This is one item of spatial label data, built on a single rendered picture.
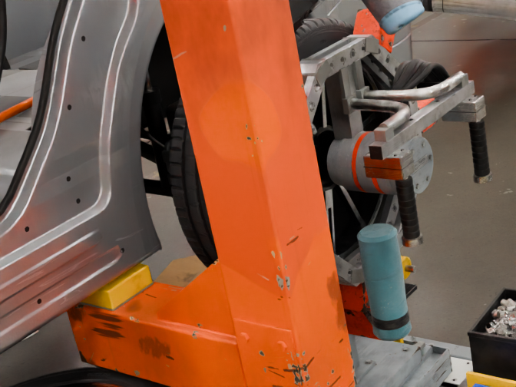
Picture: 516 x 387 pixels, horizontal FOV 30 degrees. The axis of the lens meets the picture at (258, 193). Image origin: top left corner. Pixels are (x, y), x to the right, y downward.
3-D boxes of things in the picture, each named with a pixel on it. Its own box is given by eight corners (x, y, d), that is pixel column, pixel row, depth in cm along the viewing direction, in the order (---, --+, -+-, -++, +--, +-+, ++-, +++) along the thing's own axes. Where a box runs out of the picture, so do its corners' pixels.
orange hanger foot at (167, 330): (128, 328, 240) (94, 202, 227) (298, 368, 207) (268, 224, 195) (79, 363, 228) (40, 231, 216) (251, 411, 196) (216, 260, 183)
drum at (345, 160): (361, 176, 234) (352, 121, 229) (439, 182, 221) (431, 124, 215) (329, 199, 224) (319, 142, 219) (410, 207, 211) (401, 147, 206)
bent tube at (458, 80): (395, 83, 231) (388, 40, 227) (469, 84, 219) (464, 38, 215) (357, 107, 219) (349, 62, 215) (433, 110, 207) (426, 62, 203)
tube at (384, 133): (352, 110, 217) (344, 65, 213) (428, 113, 205) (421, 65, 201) (308, 138, 205) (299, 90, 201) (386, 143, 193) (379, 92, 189)
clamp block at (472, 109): (451, 114, 226) (448, 92, 224) (487, 115, 220) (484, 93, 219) (441, 121, 223) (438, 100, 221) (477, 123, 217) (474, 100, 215)
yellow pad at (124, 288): (114, 275, 232) (109, 256, 230) (155, 283, 223) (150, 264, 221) (72, 302, 222) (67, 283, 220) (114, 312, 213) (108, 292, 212)
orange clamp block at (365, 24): (365, 54, 233) (371, 18, 234) (393, 54, 228) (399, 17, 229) (349, 44, 227) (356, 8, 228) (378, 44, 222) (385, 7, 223)
